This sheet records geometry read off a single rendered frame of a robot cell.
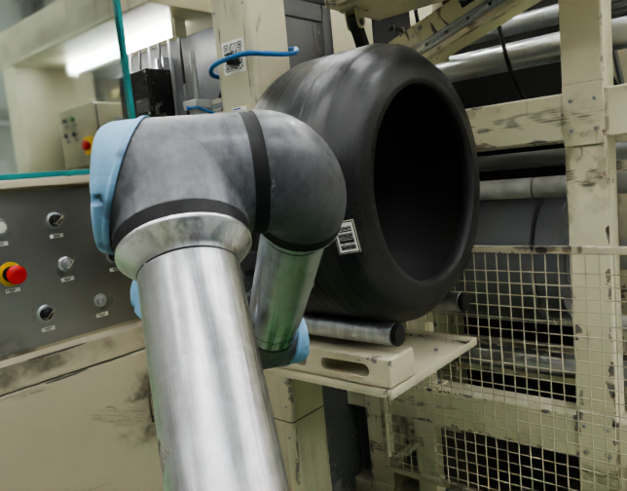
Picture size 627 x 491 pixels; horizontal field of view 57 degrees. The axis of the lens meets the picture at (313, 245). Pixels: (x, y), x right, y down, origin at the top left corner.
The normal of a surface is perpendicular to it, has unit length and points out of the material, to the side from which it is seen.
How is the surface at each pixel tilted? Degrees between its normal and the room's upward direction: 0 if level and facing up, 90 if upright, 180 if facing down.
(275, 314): 134
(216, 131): 49
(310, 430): 90
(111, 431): 90
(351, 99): 63
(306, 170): 90
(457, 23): 90
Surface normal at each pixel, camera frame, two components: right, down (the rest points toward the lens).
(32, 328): 0.76, 0.00
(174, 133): 0.16, -0.58
